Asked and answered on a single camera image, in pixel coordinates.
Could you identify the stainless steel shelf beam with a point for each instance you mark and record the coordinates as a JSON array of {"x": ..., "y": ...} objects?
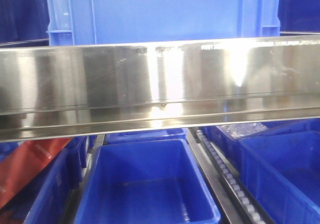
[{"x": 61, "y": 91}]

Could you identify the right roller track rail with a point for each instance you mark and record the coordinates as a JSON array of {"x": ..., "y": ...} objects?
[{"x": 233, "y": 200}]

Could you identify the blue bin behind lower centre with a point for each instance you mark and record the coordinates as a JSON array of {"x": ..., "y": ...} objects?
[{"x": 149, "y": 135}]

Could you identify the clear plastic bag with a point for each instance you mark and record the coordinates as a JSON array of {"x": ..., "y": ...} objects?
[{"x": 243, "y": 129}]

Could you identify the large light blue bin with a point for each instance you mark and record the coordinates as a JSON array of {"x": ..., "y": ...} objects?
[{"x": 86, "y": 22}]

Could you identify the blue bin lower left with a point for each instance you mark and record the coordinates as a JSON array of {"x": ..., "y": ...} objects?
[{"x": 43, "y": 199}]

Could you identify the red foil package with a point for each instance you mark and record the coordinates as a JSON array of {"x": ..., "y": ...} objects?
[{"x": 25, "y": 163}]

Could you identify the blue bin behind lower right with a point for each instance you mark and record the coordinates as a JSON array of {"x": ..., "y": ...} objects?
[{"x": 230, "y": 146}]

